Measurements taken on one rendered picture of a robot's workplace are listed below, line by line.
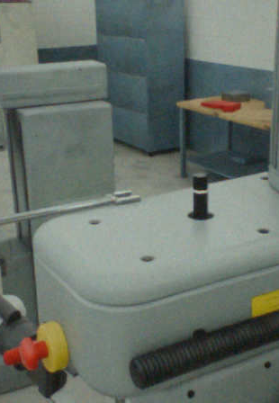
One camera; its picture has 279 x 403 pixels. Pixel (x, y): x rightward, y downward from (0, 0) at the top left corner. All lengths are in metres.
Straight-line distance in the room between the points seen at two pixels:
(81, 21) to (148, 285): 9.99
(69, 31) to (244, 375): 9.85
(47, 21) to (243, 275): 9.73
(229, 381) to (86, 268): 0.25
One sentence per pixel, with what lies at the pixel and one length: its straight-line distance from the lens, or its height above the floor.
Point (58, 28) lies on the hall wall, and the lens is 10.50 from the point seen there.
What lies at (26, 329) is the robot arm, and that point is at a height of 1.53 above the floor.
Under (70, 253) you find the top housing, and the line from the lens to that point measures 0.80.
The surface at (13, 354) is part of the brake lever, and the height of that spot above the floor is 1.71.
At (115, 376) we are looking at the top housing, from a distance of 0.78.
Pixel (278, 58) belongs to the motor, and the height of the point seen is 2.08.
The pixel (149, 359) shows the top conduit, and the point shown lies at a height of 1.81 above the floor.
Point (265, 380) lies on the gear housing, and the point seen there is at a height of 1.69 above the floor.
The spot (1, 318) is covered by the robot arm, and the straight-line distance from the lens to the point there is 1.42.
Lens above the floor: 2.20
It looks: 19 degrees down
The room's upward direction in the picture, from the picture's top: 2 degrees counter-clockwise
